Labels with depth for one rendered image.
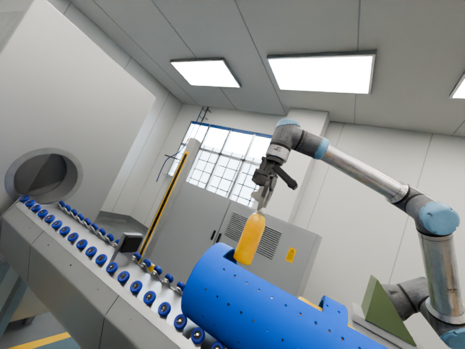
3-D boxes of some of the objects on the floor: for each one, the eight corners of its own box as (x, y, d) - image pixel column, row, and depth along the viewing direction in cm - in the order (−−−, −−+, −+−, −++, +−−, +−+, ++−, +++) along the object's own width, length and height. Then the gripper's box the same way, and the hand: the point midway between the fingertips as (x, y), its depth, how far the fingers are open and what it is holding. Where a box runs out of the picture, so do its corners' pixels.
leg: (-15, 356, 127) (39, 255, 135) (-11, 363, 124) (43, 259, 133) (-29, 361, 122) (28, 255, 130) (-25, 369, 119) (32, 260, 127)
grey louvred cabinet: (160, 266, 354) (196, 185, 373) (280, 360, 239) (322, 237, 258) (133, 268, 308) (174, 176, 327) (264, 385, 194) (317, 233, 212)
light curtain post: (79, 395, 127) (194, 140, 149) (84, 403, 125) (201, 142, 147) (68, 402, 122) (189, 136, 144) (74, 410, 119) (196, 138, 141)
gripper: (266, 161, 92) (248, 207, 89) (259, 151, 82) (239, 203, 79) (285, 166, 89) (267, 215, 86) (281, 156, 79) (260, 211, 76)
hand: (261, 208), depth 81 cm, fingers closed on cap, 4 cm apart
